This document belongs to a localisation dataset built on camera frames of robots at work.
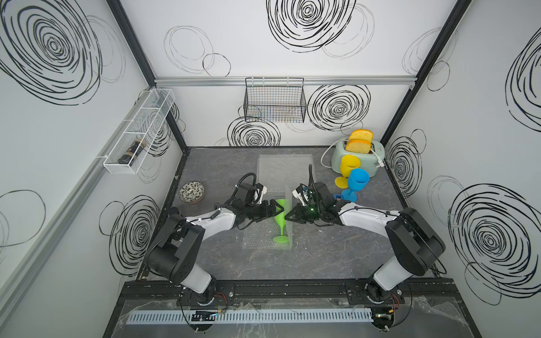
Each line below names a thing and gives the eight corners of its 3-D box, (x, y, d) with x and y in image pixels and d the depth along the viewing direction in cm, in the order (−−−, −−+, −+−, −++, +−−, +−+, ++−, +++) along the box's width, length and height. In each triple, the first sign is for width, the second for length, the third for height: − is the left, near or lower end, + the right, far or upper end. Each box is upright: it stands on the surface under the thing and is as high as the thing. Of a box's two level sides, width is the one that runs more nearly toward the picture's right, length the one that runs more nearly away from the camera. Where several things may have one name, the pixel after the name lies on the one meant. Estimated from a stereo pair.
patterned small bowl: (180, 204, 99) (176, 198, 96) (185, 186, 106) (182, 181, 102) (202, 204, 99) (199, 198, 96) (206, 186, 106) (204, 181, 102)
